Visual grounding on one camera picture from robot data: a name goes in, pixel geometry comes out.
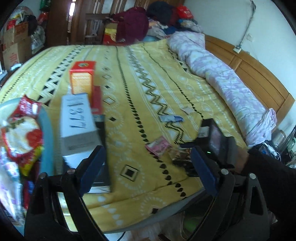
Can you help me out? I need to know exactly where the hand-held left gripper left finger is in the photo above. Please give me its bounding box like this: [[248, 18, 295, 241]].
[[24, 145, 107, 241]]

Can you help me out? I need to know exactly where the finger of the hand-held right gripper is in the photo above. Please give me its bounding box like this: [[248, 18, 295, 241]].
[[174, 160, 197, 177], [180, 142, 204, 150]]

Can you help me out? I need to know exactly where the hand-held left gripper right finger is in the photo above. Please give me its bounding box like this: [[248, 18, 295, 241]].
[[191, 146, 270, 241]]

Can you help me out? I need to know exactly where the dark brown snack packet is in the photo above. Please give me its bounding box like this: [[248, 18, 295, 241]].
[[169, 149, 193, 165]]

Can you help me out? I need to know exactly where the light blue plastic basin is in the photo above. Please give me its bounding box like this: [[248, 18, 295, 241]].
[[0, 97, 55, 179]]

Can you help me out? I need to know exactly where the red white rice cracker packet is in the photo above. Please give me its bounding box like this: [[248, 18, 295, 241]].
[[1, 95, 45, 178]]

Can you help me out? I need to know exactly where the pink flower-print packet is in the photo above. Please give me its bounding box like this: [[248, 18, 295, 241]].
[[145, 136, 171, 156]]

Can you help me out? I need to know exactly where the blue white small packet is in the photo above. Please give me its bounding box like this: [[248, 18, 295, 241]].
[[159, 115, 184, 123]]

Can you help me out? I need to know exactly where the black printed box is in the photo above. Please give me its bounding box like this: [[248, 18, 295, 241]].
[[89, 114, 112, 193]]

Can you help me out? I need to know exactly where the white grey box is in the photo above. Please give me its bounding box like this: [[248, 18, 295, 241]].
[[59, 93, 103, 168]]

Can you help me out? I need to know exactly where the flat red box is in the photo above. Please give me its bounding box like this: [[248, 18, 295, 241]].
[[91, 85, 104, 115]]

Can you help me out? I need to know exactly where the yellow patterned bedsheet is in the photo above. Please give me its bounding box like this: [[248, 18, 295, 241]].
[[0, 38, 249, 234]]

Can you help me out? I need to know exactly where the pink floral quilt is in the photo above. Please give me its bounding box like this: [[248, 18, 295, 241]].
[[166, 31, 278, 149]]

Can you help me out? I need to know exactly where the wooden headboard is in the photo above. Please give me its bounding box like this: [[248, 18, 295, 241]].
[[205, 34, 296, 126]]

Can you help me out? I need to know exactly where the orange red carton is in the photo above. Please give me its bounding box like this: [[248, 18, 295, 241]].
[[69, 61, 97, 95]]

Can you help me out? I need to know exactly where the red bag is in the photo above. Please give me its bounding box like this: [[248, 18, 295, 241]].
[[176, 5, 194, 19]]

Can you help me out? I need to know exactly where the red gold box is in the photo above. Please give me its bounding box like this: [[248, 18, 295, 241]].
[[102, 22, 119, 45]]

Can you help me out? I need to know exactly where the maroon garment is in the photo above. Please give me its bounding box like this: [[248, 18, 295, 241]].
[[115, 7, 149, 44]]

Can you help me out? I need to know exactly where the cardboard box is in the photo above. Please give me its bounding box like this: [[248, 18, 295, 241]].
[[2, 43, 32, 71], [3, 21, 30, 45]]

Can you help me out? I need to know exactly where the wooden chair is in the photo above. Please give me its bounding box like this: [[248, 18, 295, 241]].
[[84, 13, 110, 45]]

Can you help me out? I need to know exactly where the brown wooden wardrobe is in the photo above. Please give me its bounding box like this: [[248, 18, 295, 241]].
[[46, 0, 185, 45]]

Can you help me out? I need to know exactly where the clear plastic bag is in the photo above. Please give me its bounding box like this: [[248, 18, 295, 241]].
[[7, 6, 37, 26]]

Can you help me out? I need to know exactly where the wall cable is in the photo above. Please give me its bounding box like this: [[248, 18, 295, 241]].
[[238, 0, 258, 49]]

